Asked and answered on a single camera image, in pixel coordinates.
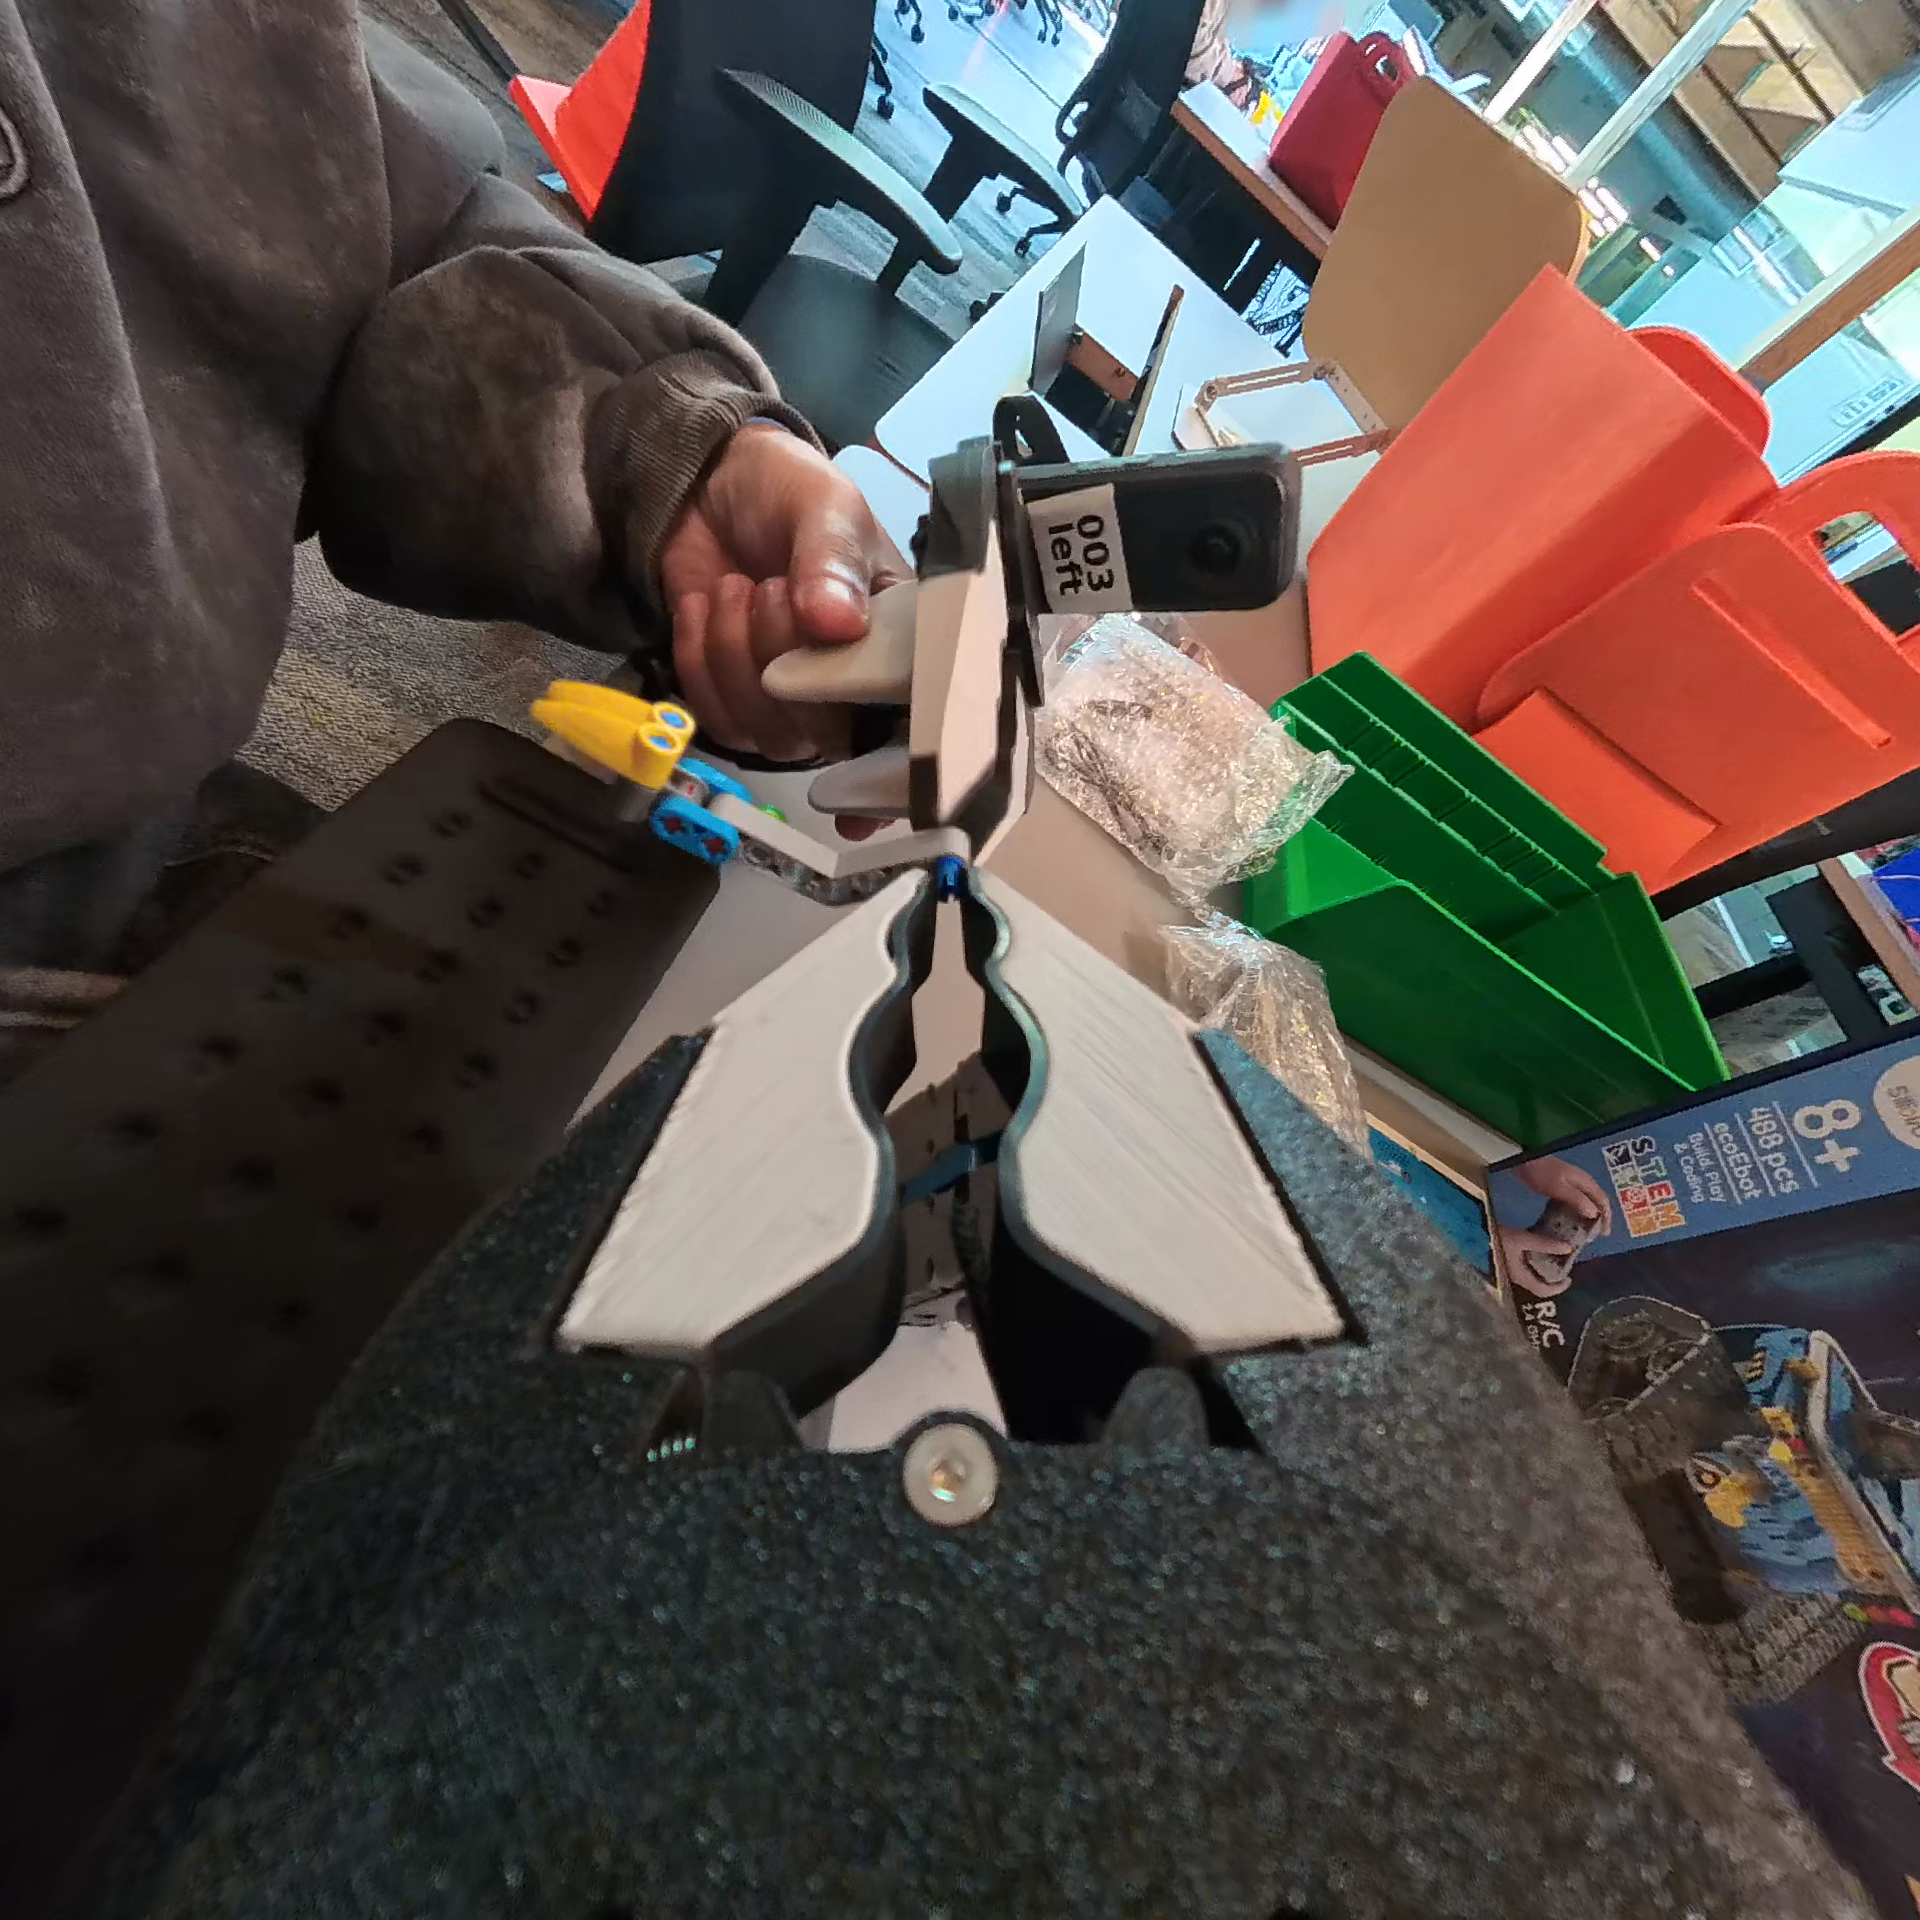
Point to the grey angled beam assembly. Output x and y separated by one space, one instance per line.
837 864

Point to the red bag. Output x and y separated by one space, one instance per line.
1335 122

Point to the black mesh chair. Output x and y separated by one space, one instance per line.
747 148

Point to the black office chair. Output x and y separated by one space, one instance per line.
1111 100

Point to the dark robot kit box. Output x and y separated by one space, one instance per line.
1728 1420

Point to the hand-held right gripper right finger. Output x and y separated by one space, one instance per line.
1167 1198

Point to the green storage bin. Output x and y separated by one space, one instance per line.
1470 935

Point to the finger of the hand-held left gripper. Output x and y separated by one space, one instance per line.
960 696
1006 804

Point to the black perforated pad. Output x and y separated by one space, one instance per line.
303 1131

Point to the blue sticker sheet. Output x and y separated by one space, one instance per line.
1427 1198

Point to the small blue brick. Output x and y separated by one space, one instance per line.
692 822

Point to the person's left hand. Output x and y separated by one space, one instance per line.
768 556

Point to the yellow twin cone piece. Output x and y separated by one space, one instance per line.
619 724

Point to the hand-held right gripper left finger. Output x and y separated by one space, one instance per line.
719 1198

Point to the wooden tilted desk stand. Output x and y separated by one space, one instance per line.
1427 241

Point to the clear plastic bag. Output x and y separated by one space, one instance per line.
1167 747
1275 1024

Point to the blue toy brick robot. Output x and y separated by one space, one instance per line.
954 1173

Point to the grey desk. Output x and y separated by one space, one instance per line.
1052 370

